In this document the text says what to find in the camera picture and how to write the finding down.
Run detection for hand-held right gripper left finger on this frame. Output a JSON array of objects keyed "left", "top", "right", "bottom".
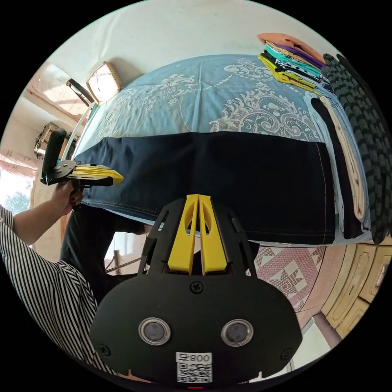
[{"left": 167, "top": 194, "right": 199, "bottom": 275}]

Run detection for pile of clothes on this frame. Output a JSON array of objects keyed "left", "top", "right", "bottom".
[{"left": 258, "top": 32, "right": 392, "bottom": 245}]

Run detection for window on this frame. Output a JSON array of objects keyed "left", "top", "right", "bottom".
[{"left": 0, "top": 167, "right": 35, "bottom": 216}]

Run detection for square wooden wall clock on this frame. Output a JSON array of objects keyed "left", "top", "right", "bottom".
[{"left": 85, "top": 61, "right": 122, "bottom": 107}]

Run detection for black jeans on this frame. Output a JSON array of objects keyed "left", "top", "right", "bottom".
[{"left": 73, "top": 131, "right": 336, "bottom": 246}]

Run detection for person's body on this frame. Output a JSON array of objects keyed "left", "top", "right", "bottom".
[{"left": 0, "top": 203, "right": 148, "bottom": 380}]

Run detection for bed with blue printed sheet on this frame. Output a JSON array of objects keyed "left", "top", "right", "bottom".
[{"left": 71, "top": 53, "right": 378, "bottom": 246}]

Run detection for person's left forearm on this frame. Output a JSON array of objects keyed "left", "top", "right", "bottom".
[{"left": 11, "top": 199, "right": 67, "bottom": 246}]

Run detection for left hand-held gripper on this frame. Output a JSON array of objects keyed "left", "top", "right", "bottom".
[{"left": 40, "top": 159, "right": 125, "bottom": 200}]

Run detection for person's left hand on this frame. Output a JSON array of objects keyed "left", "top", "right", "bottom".
[{"left": 50, "top": 181, "right": 84, "bottom": 217}]

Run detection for yellow wooden cupboard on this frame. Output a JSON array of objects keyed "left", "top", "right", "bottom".
[{"left": 318, "top": 236, "right": 390, "bottom": 339}]

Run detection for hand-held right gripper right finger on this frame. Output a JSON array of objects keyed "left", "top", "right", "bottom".
[{"left": 199, "top": 194, "right": 229, "bottom": 276}]

